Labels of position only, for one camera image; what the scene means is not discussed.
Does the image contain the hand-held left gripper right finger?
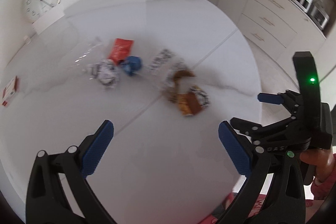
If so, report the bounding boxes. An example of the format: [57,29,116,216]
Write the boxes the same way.
[218,121,306,224]

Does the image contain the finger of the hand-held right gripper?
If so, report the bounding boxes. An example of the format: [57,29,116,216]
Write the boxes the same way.
[258,91,305,116]
[230,117,299,140]

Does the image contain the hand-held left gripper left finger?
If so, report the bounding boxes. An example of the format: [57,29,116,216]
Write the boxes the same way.
[25,120,116,224]

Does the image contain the person's right forearm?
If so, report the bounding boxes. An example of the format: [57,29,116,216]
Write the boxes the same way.
[311,153,336,200]

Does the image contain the person's right hand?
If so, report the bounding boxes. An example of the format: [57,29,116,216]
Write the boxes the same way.
[300,147,332,179]

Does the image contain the orange patterned snack wrapper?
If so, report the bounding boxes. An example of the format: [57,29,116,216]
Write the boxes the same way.
[175,85,210,117]

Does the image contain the crumpled newspaper ball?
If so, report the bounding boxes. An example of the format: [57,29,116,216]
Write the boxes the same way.
[87,59,121,89]

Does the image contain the beige drawer cabinet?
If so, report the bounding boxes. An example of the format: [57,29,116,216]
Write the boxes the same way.
[239,0,327,49]

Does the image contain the clear wrapper with brown snack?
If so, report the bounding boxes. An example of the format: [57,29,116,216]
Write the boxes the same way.
[161,61,196,104]

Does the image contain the blue crumpled paper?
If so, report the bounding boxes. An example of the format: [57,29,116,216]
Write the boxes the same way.
[121,55,143,77]

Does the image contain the clear crumpled plastic bag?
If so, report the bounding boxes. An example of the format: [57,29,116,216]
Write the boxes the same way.
[72,36,109,73]

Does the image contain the red snack wrapper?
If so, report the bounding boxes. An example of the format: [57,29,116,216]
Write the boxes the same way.
[108,38,134,62]

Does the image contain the red and white box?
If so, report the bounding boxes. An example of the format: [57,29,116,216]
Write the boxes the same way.
[1,76,21,107]

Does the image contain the black and white printed wrapper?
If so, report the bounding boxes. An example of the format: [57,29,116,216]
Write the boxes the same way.
[148,48,174,72]

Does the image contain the white card stand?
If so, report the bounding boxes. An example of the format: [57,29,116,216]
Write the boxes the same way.
[33,7,69,35]

